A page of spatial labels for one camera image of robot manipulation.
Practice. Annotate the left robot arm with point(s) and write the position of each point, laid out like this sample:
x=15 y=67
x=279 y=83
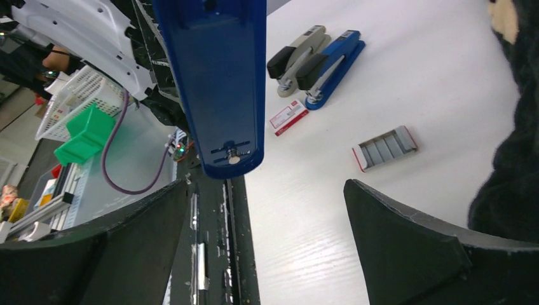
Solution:
x=120 y=39

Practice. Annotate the green plastic bin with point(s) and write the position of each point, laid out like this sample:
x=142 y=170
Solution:
x=89 y=131

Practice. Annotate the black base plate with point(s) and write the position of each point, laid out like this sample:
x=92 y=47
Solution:
x=214 y=261

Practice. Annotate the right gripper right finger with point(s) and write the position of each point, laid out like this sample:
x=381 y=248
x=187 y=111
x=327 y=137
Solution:
x=410 y=257

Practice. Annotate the grey beige stapler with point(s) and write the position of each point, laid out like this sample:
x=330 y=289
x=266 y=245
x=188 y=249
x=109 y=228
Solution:
x=284 y=65

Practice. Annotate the blue stapler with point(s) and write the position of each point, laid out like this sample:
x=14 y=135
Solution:
x=323 y=72
x=217 y=54

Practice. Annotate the white plastic basket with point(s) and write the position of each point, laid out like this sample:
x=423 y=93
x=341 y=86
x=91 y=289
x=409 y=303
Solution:
x=71 y=95

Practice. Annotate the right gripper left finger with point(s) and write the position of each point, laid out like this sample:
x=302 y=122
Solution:
x=122 y=257

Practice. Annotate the closed red white staple box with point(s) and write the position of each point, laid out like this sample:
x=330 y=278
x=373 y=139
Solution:
x=287 y=117

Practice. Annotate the open box of staples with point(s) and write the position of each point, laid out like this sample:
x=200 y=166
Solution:
x=385 y=148

